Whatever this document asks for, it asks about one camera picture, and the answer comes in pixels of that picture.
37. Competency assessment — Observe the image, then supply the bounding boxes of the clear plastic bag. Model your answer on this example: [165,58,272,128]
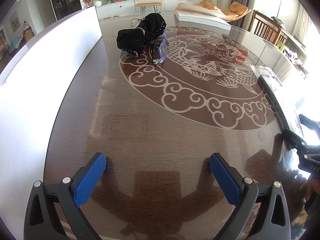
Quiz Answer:
[251,65,275,77]

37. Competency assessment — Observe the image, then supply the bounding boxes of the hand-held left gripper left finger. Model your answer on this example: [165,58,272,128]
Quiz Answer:
[24,152,108,240]

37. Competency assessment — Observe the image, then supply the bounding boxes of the black framed glasses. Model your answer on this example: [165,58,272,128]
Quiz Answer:
[152,42,164,62]

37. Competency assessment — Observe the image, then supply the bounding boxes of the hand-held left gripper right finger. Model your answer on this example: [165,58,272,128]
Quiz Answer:
[209,153,292,240]

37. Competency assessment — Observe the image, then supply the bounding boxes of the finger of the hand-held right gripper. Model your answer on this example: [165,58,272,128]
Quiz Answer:
[299,114,320,132]
[282,129,308,153]

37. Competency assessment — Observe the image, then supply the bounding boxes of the person's right hand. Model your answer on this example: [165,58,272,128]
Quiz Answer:
[304,174,320,203]

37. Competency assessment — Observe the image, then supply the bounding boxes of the white flat box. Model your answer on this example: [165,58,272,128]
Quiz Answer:
[174,3,232,32]

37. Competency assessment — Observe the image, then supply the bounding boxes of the blue patterned tablecloth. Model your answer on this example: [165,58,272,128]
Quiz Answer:
[9,37,22,49]

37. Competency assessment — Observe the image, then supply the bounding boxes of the wooden chair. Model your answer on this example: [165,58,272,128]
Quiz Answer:
[253,10,290,47]

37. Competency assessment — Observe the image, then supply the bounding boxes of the white partition board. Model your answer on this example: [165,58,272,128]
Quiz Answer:
[0,5,103,230]

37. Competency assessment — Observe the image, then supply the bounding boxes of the clear glittery ornament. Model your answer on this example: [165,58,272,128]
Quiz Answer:
[129,17,145,28]

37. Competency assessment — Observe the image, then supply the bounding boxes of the wall painting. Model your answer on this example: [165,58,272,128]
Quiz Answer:
[10,17,20,33]

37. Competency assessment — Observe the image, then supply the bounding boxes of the black velvet hair accessory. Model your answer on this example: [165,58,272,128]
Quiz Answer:
[116,12,167,55]

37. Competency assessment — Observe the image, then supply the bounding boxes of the wooden side table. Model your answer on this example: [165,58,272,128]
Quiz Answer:
[275,17,308,63]

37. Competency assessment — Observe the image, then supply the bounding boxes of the orange lounge chair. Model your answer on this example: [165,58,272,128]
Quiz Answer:
[195,0,252,22]

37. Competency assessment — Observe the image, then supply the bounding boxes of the white television cabinet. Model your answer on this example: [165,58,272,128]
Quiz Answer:
[95,0,198,20]

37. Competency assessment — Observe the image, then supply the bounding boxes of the wooden stool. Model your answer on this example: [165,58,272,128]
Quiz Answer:
[135,2,163,14]

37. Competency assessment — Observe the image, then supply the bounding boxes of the grey rimmed storage tray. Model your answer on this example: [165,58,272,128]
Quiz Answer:
[259,74,304,140]

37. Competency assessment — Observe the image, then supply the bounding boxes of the dark glass display cabinet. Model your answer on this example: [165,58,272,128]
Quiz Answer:
[47,0,83,22]

